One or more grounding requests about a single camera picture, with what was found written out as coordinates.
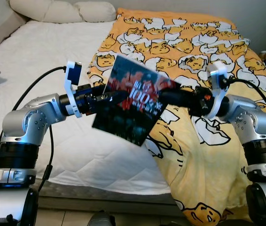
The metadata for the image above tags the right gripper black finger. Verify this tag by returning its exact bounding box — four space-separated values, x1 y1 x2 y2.
159 89 194 108

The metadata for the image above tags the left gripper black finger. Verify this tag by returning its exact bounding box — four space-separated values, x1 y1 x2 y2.
99 91 130 106

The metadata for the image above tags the dark red magazine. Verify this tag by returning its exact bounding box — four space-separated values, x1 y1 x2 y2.
92 54 181 146

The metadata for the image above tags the yellow cartoon egg blanket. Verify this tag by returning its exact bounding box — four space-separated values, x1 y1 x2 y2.
87 8 266 226

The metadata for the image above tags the white quilted mattress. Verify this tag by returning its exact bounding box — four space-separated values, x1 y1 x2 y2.
0 20 171 196

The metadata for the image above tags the short cream bolster pillow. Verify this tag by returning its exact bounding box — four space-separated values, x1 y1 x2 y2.
73 1 117 23

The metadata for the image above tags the grey bed base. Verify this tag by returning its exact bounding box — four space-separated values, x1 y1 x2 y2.
0 177 180 205

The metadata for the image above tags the long cream bolster pillow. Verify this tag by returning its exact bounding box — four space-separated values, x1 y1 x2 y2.
9 0 83 24

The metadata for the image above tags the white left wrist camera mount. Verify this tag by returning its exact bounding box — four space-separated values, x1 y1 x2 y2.
63 61 84 118

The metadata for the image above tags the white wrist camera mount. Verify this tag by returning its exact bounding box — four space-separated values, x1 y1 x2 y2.
63 61 84 118
206 61 230 119

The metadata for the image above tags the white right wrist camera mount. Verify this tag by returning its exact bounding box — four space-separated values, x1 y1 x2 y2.
206 61 230 119

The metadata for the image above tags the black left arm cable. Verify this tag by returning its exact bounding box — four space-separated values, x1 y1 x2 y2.
0 66 69 194

